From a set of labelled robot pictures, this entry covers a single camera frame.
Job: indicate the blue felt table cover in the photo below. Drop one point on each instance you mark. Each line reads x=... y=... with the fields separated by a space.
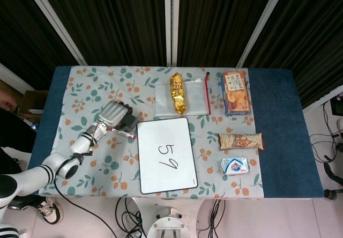
x=284 y=130

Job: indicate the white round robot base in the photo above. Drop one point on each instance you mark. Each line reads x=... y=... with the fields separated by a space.
x=168 y=222

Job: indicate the black white sneaker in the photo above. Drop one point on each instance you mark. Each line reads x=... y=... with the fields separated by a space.
x=51 y=212

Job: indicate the white whiteboard black frame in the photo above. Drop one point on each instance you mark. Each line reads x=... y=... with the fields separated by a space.
x=166 y=155

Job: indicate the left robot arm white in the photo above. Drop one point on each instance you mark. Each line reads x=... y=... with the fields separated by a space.
x=40 y=173

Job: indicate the orange biscuit box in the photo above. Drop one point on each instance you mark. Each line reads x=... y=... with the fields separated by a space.
x=237 y=96

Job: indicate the gold snack bag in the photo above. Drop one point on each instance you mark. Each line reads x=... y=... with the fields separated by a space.
x=178 y=96

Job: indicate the clear zip pouch red zipper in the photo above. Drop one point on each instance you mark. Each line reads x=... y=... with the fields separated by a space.
x=197 y=98

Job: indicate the brown snack bar wrapper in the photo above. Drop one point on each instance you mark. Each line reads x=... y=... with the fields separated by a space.
x=241 y=141

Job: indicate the person in black clothes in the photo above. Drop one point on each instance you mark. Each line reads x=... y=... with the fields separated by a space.
x=13 y=136

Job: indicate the red marker pen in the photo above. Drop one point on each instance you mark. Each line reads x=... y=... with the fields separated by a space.
x=123 y=133

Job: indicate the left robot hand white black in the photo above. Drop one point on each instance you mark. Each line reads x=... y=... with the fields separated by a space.
x=112 y=114

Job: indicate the black tripod stand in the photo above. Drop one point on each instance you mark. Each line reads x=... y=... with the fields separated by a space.
x=333 y=173

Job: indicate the white frame post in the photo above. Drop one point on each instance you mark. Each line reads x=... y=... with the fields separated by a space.
x=261 y=21
x=321 y=100
x=171 y=21
x=13 y=74
x=53 y=23

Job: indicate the dark grey eraser block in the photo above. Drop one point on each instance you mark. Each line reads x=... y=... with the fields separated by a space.
x=131 y=121

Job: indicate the white blue soap packet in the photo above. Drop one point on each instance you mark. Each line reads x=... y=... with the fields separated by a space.
x=235 y=166

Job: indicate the cardboard box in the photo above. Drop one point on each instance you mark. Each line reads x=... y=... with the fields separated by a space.
x=30 y=101

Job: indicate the floral tablecloth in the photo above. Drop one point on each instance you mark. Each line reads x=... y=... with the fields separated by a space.
x=107 y=88

